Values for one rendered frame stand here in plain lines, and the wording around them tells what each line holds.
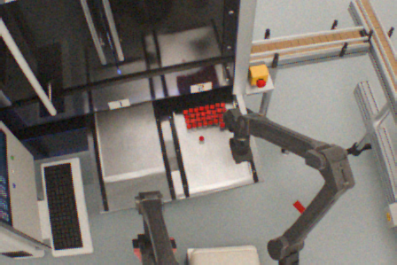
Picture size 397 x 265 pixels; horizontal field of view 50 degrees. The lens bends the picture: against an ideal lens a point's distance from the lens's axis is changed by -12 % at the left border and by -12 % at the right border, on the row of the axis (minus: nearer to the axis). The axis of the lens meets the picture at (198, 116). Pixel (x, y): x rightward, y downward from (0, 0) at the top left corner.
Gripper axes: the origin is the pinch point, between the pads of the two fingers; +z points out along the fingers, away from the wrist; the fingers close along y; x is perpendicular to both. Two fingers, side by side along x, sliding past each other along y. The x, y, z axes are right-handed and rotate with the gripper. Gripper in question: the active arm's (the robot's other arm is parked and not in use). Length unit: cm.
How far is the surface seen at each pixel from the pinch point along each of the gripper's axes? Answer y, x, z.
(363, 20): 64, -84, 5
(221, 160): 11.3, 4.9, 18.5
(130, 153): 22.0, 40.9, 17.0
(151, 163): 16.0, 32.8, 17.9
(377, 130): 24, -86, 50
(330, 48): 51, -58, 7
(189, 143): 21.6, 16.0, 16.9
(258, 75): 36.0, -16.8, -0.5
